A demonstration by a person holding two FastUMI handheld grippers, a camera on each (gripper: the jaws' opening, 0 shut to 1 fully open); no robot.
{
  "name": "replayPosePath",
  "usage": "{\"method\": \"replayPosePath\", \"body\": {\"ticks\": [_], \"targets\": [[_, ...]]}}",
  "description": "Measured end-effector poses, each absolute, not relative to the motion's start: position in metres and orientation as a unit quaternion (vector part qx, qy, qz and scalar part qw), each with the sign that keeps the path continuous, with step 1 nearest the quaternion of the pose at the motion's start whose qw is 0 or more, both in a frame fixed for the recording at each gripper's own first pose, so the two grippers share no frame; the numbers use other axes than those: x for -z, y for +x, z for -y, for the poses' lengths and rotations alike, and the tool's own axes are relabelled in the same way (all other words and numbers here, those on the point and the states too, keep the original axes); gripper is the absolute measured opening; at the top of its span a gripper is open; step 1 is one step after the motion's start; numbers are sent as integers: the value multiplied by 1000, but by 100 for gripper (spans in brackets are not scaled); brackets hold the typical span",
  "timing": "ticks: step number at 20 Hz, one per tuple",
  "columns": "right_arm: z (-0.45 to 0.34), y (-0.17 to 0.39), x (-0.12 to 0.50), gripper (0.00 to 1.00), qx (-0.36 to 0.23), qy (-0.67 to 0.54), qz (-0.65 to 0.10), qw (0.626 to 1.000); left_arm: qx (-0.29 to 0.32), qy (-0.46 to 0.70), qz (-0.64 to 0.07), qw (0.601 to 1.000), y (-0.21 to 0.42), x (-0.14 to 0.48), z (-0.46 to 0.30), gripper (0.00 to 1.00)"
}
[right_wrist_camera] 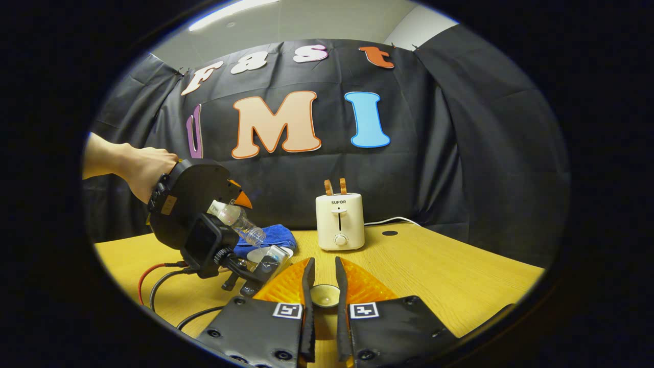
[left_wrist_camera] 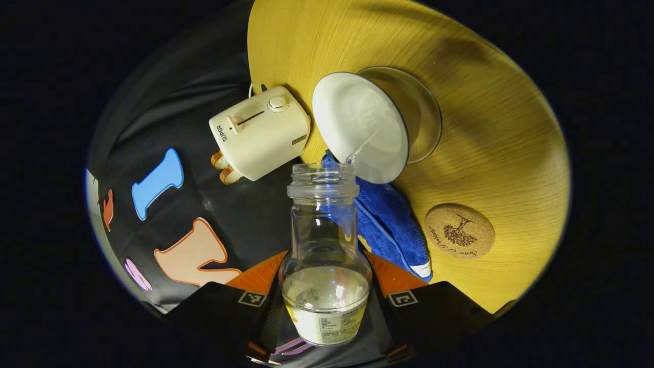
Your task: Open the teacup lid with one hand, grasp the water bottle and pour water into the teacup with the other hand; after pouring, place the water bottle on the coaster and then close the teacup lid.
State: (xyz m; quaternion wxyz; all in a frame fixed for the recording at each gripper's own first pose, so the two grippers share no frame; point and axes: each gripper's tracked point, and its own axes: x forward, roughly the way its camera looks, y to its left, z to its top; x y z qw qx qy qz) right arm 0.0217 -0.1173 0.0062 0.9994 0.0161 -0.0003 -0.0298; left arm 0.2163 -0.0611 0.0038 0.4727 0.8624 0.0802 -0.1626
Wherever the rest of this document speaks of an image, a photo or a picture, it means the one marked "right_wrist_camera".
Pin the clear water bottle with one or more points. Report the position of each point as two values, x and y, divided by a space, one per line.
240 222

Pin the beige teacup lid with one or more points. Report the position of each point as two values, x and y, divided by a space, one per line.
325 295

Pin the blue towel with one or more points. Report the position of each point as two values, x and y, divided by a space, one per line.
276 234

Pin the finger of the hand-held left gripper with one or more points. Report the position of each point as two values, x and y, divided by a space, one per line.
243 200

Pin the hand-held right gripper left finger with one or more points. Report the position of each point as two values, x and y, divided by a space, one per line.
255 327

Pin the bread slice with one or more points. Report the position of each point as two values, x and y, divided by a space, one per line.
328 187
343 186

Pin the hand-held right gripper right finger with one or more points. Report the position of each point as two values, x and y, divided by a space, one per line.
393 327

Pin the black backdrop cloth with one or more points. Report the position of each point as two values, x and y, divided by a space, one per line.
449 153

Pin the white toaster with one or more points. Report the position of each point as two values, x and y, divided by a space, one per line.
340 222

